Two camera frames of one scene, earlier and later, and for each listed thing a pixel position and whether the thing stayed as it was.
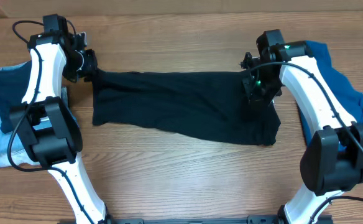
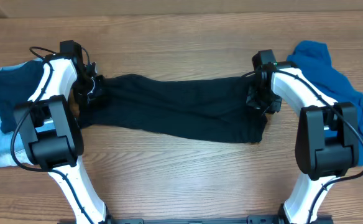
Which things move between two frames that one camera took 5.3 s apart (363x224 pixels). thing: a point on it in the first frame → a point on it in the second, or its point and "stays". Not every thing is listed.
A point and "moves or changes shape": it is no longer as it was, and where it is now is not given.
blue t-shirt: [347, 91] stays
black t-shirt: [212, 106] moves or changes shape
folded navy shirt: [8, 87] stays
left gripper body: [89, 64] → [92, 88]
